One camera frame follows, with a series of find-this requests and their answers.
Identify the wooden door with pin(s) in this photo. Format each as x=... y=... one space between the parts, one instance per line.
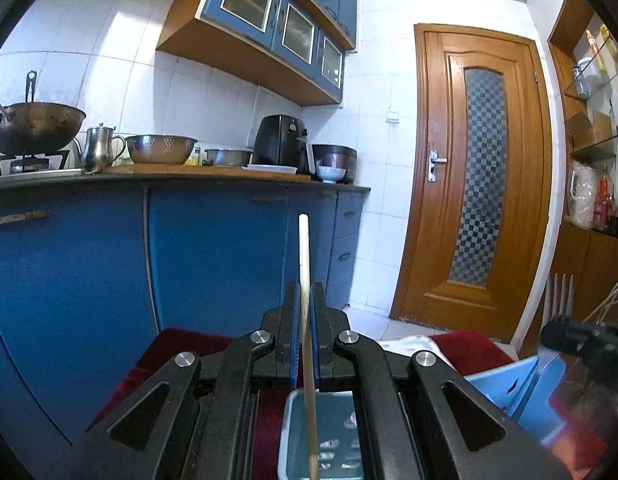
x=481 y=186

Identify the white small bowl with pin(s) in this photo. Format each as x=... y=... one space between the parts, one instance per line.
x=329 y=174

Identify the blue upper wall cabinets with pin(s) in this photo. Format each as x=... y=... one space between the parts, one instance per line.
x=295 y=48

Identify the red floral plush tablecloth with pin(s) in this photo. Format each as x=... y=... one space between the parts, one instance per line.
x=159 y=397

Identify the blue lower kitchen cabinets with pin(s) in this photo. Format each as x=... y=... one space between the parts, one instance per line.
x=91 y=271

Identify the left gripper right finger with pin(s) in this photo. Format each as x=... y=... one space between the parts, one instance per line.
x=417 y=418

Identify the beige plastic fork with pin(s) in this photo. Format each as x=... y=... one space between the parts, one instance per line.
x=558 y=297

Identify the wooden chopstick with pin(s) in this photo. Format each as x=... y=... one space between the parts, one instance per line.
x=306 y=347

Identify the steel pitcher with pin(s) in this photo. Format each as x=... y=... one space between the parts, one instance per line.
x=98 y=153

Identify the light blue chopsticks box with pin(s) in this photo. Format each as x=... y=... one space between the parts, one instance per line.
x=339 y=450

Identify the steel colander bowl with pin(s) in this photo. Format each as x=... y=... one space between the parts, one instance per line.
x=159 y=149

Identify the black air fryer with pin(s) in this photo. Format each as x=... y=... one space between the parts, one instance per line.
x=282 y=140

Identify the black rice cooker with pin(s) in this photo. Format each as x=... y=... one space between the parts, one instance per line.
x=339 y=156

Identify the wooden shelf unit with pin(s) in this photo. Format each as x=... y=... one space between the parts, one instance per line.
x=583 y=63

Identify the black wok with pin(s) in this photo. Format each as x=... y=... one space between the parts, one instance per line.
x=31 y=128

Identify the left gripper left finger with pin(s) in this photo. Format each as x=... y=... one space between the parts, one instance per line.
x=238 y=433

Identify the small steel bowl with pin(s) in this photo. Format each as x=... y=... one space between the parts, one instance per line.
x=227 y=157

